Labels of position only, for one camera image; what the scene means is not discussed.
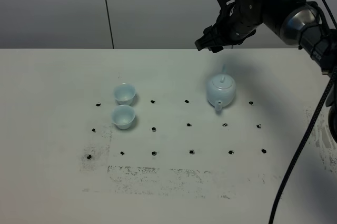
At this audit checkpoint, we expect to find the near light blue teacup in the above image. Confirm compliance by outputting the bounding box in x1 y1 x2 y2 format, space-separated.
111 105 135 130

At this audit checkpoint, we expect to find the light blue teacup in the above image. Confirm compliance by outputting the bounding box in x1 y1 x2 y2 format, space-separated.
113 83 136 105
111 105 135 130

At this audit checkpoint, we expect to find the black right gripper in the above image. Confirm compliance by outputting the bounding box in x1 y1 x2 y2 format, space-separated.
194 0 263 53

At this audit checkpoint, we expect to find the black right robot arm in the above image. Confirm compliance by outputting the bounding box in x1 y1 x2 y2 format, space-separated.
195 0 336 78

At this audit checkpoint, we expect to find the light blue porcelain teapot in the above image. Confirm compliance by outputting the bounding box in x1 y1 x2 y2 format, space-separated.
206 64 236 113

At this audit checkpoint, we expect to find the black braided cable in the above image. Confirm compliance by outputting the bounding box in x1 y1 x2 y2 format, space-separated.
268 65 337 224

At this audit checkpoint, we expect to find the far light blue teacup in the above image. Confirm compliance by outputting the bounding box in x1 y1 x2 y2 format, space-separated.
113 83 136 105

